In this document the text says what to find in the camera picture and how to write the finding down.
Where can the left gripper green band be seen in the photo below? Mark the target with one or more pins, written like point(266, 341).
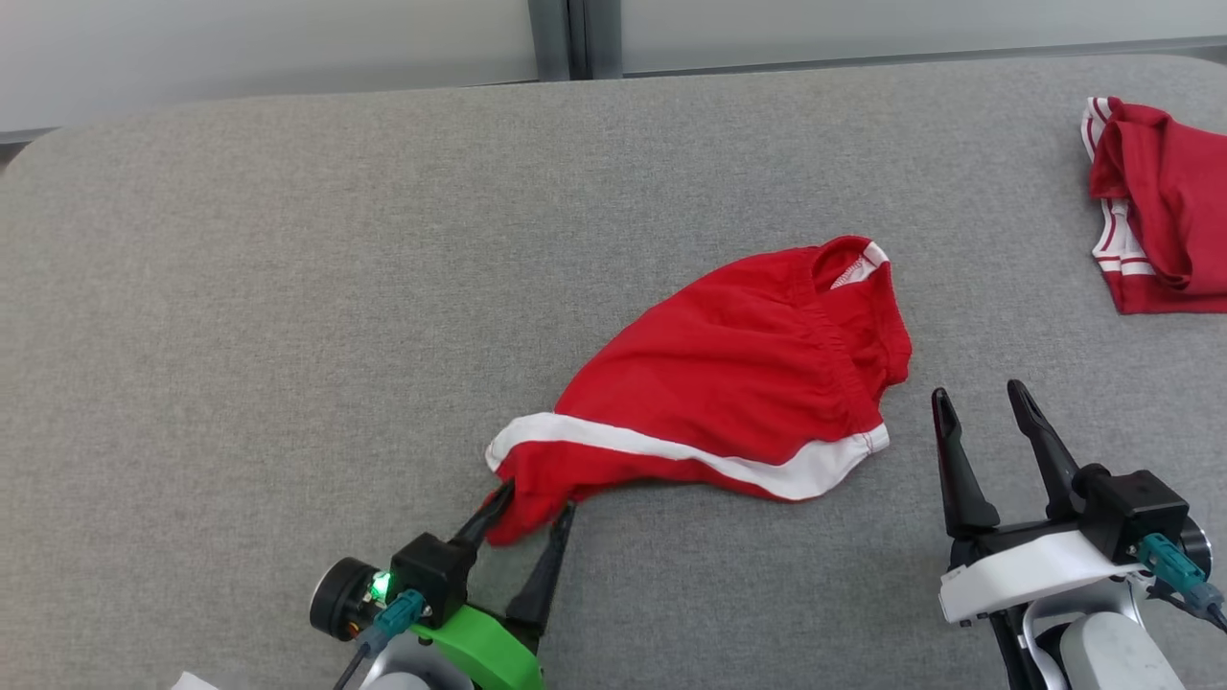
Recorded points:
point(484, 652)

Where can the red Bulls 23 jersey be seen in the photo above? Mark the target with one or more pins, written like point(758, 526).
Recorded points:
point(1179, 211)

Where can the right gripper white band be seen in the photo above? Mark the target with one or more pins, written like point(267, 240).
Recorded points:
point(1026, 575)

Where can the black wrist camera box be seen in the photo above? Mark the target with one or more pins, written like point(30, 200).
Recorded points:
point(431, 575)
point(1131, 508)

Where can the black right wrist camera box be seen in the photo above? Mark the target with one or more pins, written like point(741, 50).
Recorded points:
point(1131, 508)

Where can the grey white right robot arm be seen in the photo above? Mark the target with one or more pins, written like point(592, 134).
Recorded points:
point(1112, 656)

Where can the grey double partition post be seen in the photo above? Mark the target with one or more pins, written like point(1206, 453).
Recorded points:
point(551, 38)

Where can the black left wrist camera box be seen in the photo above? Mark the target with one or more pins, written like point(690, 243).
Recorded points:
point(431, 575)

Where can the red shorts with white stripe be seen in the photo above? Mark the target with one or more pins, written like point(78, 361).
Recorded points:
point(729, 374)

